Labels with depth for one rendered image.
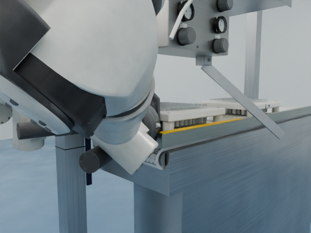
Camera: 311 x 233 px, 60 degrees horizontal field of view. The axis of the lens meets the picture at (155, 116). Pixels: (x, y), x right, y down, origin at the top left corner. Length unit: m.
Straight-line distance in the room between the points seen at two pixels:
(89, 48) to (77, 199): 0.69
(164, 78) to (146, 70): 4.55
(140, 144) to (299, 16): 3.66
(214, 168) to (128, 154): 0.39
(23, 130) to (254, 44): 1.28
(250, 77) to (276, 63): 2.36
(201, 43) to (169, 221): 0.48
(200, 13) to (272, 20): 3.44
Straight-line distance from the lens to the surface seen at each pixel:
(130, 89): 0.19
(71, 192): 0.81
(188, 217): 0.78
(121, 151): 0.40
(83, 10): 0.17
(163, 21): 0.54
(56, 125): 0.17
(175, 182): 0.63
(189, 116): 0.67
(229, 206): 0.96
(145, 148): 0.40
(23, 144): 0.65
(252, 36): 1.60
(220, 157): 0.77
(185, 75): 4.50
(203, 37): 0.62
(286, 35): 3.95
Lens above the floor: 1.03
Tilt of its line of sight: 7 degrees down
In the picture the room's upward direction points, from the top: straight up
